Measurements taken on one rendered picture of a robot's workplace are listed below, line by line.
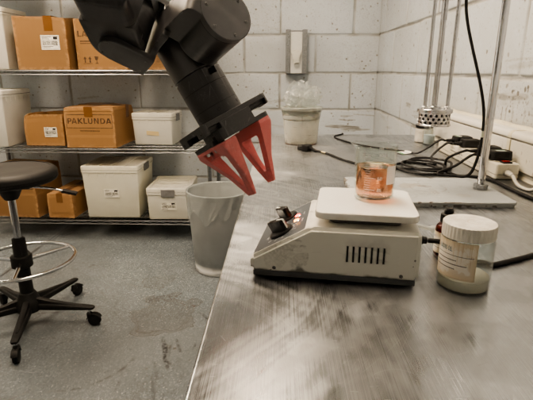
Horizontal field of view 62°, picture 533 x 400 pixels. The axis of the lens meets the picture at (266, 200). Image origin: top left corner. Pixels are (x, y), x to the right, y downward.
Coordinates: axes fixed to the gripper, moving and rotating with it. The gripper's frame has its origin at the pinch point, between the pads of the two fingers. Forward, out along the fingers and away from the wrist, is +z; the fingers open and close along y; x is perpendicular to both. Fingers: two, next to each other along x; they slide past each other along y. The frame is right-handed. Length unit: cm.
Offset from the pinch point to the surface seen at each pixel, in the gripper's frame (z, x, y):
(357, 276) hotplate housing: 15.3, -6.0, 1.4
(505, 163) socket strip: 31, 8, 67
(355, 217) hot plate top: 8.6, -8.4, 3.5
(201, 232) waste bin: 27, 152, 59
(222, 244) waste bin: 37, 147, 63
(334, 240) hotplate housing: 9.9, -6.1, 0.9
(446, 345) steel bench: 20.2, -18.1, -3.2
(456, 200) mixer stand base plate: 25.1, 4.1, 39.7
